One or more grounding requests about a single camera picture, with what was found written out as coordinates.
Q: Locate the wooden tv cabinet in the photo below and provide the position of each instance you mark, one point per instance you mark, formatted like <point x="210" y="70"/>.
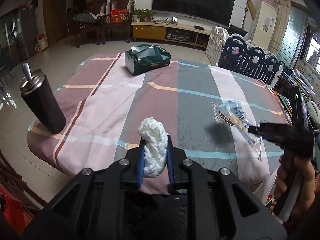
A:
<point x="181" y="34"/>

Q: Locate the white tissue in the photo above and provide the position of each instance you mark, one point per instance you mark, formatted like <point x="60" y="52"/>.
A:
<point x="155" y="149"/>

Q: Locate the grey green cushion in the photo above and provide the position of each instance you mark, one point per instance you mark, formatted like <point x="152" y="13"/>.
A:
<point x="314" y="113"/>

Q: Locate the potted green plant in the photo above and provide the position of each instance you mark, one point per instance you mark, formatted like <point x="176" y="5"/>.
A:
<point x="144" y="15"/>

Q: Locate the navy blue playpen fence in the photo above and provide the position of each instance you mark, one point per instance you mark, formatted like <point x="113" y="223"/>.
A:
<point x="252" y="61"/>

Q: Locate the black laptop monitor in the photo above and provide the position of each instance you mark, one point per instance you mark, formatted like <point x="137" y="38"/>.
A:
<point x="232" y="29"/>

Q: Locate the red gift box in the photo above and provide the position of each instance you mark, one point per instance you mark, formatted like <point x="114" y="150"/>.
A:
<point x="119" y="16"/>

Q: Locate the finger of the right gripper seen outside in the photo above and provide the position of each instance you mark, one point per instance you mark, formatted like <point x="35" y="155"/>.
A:
<point x="253" y="130"/>

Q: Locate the plaid checked tablecloth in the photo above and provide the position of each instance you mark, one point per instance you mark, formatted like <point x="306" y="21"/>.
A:
<point x="104" y="104"/>

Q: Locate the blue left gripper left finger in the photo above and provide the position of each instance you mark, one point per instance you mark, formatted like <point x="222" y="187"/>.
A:
<point x="140" y="170"/>

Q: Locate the dark wooden armchair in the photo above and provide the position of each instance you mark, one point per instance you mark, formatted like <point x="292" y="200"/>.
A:
<point x="92" y="19"/>
<point x="124" y="26"/>

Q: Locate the white air conditioner unit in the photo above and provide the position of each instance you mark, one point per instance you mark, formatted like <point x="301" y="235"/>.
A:
<point x="264" y="25"/>

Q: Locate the green tissue box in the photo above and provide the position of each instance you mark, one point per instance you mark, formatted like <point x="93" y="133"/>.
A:
<point x="145" y="57"/>

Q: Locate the stack of books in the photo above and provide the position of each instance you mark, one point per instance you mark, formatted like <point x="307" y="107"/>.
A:
<point x="288" y="79"/>

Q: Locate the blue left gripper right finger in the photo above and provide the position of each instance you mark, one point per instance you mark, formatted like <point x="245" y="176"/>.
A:
<point x="170" y="164"/>

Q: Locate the clear blue plastic wrapper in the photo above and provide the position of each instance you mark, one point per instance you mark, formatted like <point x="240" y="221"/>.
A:
<point x="240" y="122"/>

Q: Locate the person's right hand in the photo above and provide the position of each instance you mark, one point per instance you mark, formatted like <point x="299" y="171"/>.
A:
<point x="294" y="187"/>

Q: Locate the white playpen fence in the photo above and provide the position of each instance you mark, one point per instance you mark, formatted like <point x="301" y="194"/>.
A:
<point x="217" y="40"/>

